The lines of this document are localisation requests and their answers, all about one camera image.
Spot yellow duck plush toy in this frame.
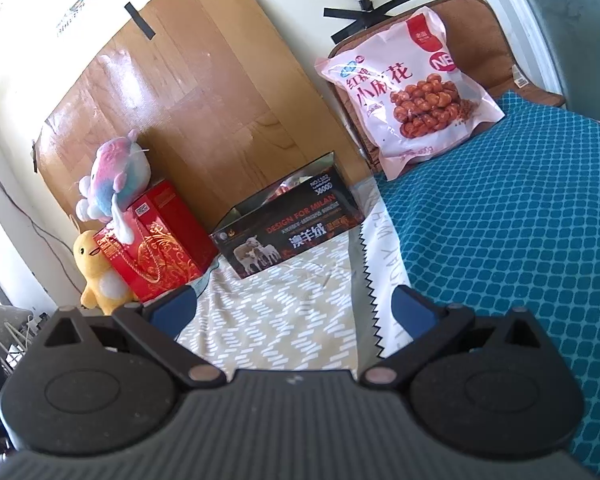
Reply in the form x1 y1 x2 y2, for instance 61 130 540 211
72 230 137 315

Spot red gift bag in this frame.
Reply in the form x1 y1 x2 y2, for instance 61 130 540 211
94 180 218 302

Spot beige patterned bed sheet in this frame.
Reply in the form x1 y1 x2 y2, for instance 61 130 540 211
176 179 413 375

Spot teal patterned bed cover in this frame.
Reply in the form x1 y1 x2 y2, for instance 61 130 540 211
377 92 600 474

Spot pastel unicorn plush toy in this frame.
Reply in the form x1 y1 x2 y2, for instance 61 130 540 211
76 129 151 245

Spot black open cardboard box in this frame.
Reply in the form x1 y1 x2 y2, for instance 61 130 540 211
211 152 364 278

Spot pink fried dough snack bag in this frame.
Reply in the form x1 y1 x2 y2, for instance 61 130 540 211
316 6 504 180

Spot wooden board against wall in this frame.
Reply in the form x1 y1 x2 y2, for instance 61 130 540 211
35 0 370 229

